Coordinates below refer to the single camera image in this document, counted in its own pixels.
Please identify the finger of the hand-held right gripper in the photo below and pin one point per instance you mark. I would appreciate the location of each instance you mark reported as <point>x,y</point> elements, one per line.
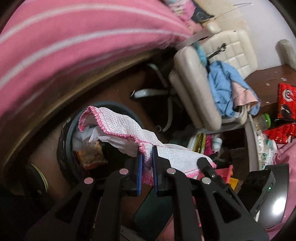
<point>205,165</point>

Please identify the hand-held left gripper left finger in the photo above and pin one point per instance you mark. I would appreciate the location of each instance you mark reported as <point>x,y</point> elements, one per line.
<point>140,176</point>

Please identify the pink striped bed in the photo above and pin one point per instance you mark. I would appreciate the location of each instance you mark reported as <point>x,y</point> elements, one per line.
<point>69,46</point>

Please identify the white tissue wad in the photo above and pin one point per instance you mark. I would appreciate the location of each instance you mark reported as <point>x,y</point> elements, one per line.
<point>81,139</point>

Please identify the orange snack wrapper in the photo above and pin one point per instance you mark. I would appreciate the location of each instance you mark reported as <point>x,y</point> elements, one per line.
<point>90,155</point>

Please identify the white box of books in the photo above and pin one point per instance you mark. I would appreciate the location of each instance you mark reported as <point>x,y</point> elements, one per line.
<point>201,141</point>

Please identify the light blue cloth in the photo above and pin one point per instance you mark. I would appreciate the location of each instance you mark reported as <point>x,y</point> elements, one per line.
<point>222,85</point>

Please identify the red printed cloth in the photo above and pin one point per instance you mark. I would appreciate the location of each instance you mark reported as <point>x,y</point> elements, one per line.
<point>279,133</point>

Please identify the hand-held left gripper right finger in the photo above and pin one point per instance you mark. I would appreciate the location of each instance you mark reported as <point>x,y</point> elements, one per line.
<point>154,176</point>

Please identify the pink blanket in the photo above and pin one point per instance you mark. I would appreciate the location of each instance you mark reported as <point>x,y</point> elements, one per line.
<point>286,153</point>

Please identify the white gauze cloth pink trim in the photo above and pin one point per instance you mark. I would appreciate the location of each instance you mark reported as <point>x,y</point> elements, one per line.
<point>120,129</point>

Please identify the cream padded office chair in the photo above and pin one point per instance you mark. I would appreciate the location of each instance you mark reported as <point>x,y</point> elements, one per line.
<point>196,92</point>

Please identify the red printed bag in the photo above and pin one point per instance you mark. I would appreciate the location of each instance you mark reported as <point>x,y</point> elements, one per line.
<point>286,99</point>

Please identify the green capped bottle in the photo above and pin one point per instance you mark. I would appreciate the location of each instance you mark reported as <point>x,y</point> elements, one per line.
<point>261,121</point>

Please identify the teal plastic object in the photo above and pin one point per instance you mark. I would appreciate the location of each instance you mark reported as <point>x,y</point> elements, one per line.
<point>152,215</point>

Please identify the brown wooden desk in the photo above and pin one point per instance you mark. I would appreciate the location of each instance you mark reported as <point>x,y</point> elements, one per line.
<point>266,81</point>

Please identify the navy pillow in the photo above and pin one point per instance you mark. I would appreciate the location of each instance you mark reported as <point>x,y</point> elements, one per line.
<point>202,14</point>

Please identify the pink plastic toy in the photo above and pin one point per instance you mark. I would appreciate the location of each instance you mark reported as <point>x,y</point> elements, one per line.
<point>223,173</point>

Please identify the dark round trash bin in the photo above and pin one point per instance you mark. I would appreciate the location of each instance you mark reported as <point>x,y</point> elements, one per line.
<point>63,148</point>

